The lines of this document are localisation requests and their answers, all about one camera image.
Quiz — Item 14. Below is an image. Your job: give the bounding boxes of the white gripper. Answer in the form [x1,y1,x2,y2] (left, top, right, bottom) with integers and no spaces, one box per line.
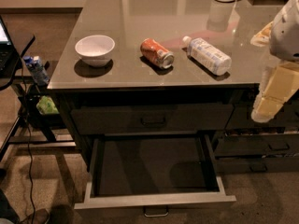
[251,0,299,123]

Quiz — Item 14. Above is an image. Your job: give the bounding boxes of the red coke can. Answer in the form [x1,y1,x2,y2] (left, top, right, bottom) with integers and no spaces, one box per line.
[140,38,174,69]

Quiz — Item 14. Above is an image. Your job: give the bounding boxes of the dark drawer cabinet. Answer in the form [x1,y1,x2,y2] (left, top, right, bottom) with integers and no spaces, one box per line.
[46,0,299,173]

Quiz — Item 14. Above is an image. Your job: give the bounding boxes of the open middle drawer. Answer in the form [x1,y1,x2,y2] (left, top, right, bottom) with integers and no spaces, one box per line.
[75,133,236,218]

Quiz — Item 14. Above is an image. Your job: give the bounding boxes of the closed top drawer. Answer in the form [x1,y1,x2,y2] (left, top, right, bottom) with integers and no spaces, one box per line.
[71,104,233,134]

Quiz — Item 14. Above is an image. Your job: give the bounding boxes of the snack jar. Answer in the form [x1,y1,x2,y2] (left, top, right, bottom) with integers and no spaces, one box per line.
[250,22,273,47]

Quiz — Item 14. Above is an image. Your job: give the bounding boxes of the right side lower drawers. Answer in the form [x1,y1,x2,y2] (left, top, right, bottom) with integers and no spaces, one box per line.
[214,91,299,174]

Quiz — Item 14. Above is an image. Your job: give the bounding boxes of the white plastic bottle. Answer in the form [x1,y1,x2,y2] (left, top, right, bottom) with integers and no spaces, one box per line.
[182,36,232,76]

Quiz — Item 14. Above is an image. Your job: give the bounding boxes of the white ceramic bowl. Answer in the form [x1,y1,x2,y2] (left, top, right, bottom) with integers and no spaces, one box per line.
[75,35,115,67]

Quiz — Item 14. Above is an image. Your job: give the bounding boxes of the green snack bag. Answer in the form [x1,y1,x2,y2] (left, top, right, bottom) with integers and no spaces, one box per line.
[36,96,59,115]

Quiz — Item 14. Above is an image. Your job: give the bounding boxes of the blue water bottle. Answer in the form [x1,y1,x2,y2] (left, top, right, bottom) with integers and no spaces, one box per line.
[23,56,50,86]

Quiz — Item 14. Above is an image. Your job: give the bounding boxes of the black side stand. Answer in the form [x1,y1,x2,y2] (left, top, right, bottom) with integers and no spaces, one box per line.
[0,33,74,160]

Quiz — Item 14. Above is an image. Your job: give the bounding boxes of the black laptop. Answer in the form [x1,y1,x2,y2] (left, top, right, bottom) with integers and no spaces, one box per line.
[0,16,16,74]

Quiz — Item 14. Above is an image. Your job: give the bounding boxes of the brown shoe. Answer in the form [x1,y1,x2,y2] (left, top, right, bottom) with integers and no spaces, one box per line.
[20,208,50,224]

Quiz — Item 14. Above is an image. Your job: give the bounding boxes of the black cable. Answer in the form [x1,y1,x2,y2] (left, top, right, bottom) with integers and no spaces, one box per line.
[18,56,36,224]

